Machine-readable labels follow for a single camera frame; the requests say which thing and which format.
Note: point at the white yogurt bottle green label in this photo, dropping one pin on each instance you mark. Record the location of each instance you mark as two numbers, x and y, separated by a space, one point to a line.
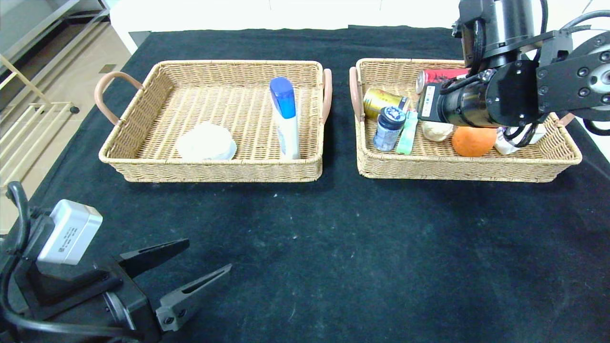
503 143

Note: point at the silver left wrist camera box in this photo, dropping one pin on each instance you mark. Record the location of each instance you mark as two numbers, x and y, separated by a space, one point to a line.
69 231

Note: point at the grey metal shelf unit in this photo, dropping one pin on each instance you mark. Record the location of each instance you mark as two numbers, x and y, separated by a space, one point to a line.
28 28

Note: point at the gold drink can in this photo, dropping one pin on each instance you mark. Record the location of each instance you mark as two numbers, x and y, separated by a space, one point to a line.
379 100

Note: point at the light wooden slatted rack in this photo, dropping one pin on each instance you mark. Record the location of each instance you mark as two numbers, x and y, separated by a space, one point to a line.
33 128

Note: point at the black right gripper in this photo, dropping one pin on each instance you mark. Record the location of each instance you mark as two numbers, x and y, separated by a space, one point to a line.
429 105

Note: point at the white lotion bottle blue cap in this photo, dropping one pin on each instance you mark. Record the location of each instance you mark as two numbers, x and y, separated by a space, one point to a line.
286 124

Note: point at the small blue lidded jar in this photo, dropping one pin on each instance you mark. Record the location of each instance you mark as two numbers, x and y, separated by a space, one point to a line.
388 131

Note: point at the orange fruit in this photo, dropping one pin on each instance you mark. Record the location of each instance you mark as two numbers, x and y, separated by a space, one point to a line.
474 142

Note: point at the red soda can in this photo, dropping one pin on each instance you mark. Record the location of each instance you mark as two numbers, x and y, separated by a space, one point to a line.
436 76

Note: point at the small white carton box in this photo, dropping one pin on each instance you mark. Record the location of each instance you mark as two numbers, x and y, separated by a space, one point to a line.
536 136

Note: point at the red candy pack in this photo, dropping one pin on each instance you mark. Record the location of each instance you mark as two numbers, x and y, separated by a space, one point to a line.
408 136

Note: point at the striped spiral bread roll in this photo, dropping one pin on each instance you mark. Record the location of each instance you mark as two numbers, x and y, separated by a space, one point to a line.
436 131

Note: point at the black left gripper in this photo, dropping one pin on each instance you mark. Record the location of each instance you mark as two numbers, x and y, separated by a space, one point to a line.
135 298

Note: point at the white round ashtray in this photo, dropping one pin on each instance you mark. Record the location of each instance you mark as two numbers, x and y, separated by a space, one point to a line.
207 143

